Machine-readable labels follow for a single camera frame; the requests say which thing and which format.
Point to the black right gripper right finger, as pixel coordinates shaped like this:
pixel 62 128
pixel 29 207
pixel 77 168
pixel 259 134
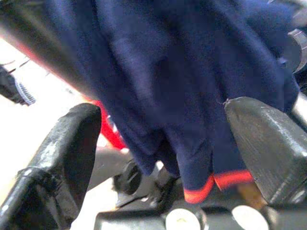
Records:
pixel 268 148

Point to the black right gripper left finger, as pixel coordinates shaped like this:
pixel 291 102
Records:
pixel 62 153

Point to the navy garment with red trim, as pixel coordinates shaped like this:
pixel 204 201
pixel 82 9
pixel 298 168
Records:
pixel 172 86

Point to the black ribbed robot foot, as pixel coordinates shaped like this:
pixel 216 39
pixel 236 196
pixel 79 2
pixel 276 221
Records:
pixel 14 87

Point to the grey curved plastic part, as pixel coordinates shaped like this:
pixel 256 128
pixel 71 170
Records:
pixel 297 48

